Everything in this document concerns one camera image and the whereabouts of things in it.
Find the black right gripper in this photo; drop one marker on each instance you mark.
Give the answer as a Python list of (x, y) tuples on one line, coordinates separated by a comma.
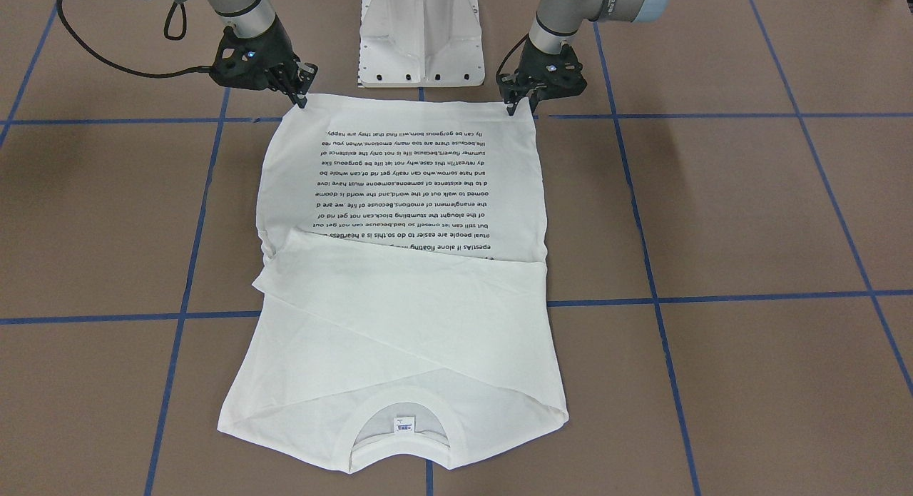
[(275, 53)]

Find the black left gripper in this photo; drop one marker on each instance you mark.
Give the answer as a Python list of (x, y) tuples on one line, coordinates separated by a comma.
[(518, 90)]

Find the white printed long-sleeve shirt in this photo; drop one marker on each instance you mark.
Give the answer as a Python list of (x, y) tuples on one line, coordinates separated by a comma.
[(404, 285)]

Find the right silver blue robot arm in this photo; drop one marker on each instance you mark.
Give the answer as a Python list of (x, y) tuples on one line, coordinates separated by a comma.
[(248, 18)]

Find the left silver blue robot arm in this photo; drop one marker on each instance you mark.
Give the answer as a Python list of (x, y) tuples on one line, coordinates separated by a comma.
[(557, 21)]

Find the white camera stand column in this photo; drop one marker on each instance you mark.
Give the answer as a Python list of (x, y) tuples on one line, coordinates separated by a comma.
[(427, 43)]

